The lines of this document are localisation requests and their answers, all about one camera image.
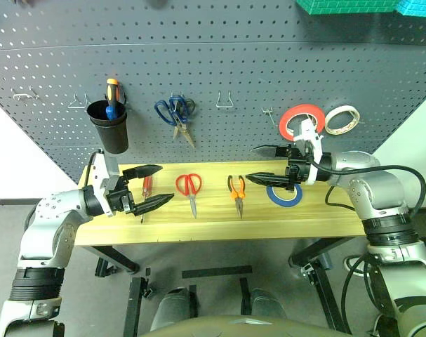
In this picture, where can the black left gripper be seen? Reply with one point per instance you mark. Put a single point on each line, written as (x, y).
(119, 200)

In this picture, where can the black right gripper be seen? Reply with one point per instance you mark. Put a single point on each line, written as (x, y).
(298, 168)

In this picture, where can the blue tape roll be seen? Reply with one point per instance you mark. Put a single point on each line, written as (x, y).
(281, 203)

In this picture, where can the orange and black pliers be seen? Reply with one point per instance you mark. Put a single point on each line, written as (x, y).
(238, 193)

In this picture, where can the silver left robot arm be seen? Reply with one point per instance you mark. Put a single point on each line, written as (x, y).
(54, 217)

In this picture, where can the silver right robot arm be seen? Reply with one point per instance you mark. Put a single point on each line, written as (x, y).
(381, 189)

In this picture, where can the grey metal pegboard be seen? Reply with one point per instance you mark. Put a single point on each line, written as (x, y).
(233, 52)

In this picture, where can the red tape roll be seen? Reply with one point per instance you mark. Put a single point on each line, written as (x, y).
(286, 117)

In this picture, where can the black cup holder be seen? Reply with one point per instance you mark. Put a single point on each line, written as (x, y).
(111, 135)

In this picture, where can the black table leg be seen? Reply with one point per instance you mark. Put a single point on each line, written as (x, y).
(321, 256)
(118, 258)

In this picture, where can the white tape roll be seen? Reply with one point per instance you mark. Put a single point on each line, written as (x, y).
(353, 114)

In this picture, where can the black floor tape strip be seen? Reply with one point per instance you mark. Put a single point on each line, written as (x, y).
(216, 272)

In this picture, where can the black metal stand bar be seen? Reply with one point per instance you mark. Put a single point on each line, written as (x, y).
(133, 305)

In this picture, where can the dark rounded robot foot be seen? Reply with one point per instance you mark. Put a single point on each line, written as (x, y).
(174, 309)
(265, 303)

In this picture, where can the olive robot torso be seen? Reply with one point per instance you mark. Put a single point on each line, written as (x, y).
(244, 326)

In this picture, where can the green box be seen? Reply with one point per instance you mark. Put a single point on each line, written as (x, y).
(346, 6)

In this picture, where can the teal box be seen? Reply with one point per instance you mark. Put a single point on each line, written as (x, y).
(419, 7)

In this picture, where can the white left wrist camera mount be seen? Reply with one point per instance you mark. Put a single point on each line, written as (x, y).
(104, 172)

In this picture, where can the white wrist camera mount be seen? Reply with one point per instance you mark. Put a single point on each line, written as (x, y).
(307, 129)
(104, 172)

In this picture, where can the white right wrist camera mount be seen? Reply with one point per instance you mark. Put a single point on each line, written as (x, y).
(307, 129)

